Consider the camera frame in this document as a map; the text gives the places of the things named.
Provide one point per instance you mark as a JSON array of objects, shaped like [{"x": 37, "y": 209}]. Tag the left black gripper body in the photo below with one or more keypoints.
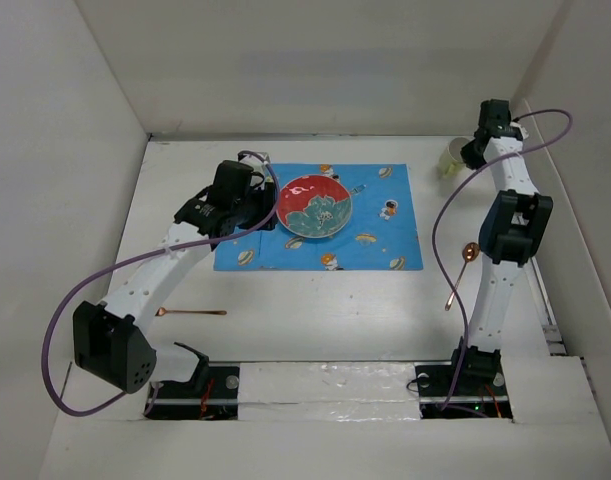
[{"x": 253, "y": 209}]

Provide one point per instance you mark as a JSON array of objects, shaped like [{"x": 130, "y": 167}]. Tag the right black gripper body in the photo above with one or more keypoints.
[{"x": 472, "y": 154}]

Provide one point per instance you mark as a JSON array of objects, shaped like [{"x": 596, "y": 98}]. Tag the pale yellow mug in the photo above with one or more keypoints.
[{"x": 450, "y": 162}]

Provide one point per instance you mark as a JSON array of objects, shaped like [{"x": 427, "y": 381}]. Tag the red and teal plate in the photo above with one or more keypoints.
[{"x": 314, "y": 206}]

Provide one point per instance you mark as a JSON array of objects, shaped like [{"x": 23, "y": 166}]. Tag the copper spoon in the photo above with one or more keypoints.
[{"x": 469, "y": 254}]

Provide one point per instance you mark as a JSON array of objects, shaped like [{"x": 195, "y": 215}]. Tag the blue space-print cloth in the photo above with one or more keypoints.
[{"x": 380, "y": 235}]

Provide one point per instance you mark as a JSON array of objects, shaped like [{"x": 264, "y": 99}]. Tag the copper fork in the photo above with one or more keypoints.
[{"x": 162, "y": 311}]

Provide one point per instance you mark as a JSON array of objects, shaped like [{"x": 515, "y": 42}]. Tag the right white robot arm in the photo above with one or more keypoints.
[{"x": 509, "y": 237}]

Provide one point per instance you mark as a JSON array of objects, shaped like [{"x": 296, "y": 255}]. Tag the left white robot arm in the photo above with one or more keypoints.
[{"x": 110, "y": 337}]

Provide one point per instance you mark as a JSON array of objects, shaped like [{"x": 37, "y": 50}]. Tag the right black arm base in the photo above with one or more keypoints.
[{"x": 471, "y": 398}]

